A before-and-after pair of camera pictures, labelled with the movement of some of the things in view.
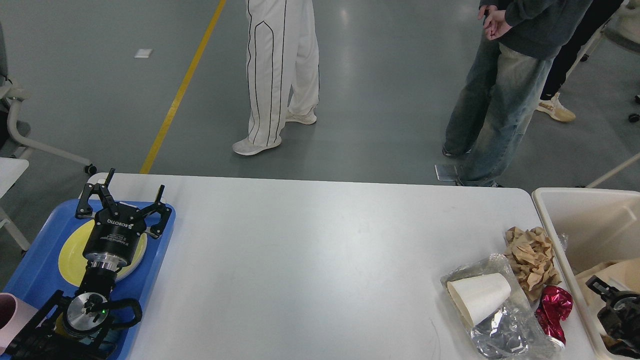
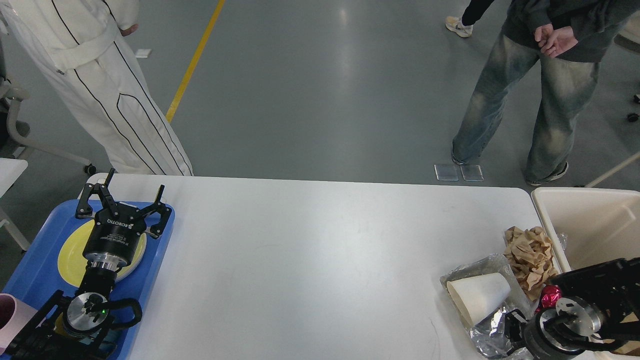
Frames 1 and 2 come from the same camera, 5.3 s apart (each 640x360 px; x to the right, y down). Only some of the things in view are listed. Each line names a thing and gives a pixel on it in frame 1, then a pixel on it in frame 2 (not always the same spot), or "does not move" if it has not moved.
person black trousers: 565,57 to 463,26
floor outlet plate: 446,172 does not move
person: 282,51 to 78,45
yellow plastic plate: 73,264 does not move
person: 518,42 to 570,38
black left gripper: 117,228 does not move
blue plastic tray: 37,275 does not move
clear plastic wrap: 513,330 does not move
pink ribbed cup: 14,315 does not move
